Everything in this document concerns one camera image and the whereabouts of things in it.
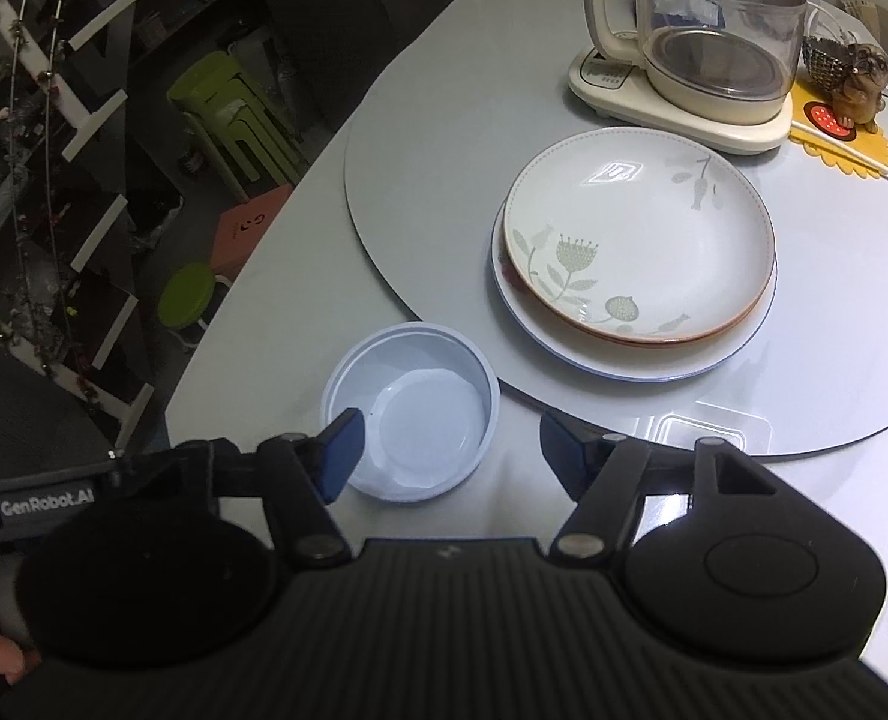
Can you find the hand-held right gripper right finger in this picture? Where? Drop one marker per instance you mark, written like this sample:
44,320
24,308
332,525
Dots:
560,454

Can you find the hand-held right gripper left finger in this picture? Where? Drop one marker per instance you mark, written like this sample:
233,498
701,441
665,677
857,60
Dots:
343,457

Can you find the white plastic bowl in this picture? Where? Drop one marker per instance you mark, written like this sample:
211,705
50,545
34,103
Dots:
429,427

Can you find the floral plate with orange rim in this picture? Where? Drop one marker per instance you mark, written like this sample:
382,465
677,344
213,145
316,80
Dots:
669,338
639,240

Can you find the large white plate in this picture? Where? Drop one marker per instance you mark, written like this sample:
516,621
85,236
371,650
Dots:
639,364

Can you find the round green stool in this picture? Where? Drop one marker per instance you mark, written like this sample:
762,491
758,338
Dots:
185,292

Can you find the orange cardboard box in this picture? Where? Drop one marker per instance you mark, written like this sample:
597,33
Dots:
253,240

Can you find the grey round turntable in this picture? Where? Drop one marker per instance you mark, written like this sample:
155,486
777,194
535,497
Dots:
429,202

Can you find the cream kettle base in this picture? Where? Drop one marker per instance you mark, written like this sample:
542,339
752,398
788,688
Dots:
714,129

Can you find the stacked green stools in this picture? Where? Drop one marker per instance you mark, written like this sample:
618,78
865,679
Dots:
219,90

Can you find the yellow scalloped mat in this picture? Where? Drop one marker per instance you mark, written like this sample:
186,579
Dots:
864,155

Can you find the dark cabinet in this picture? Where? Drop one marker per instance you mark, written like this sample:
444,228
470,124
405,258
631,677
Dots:
339,15

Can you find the brown toad figurine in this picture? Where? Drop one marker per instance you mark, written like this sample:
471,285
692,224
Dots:
860,90

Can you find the black partition with white slats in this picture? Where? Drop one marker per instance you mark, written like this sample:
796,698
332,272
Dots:
106,17

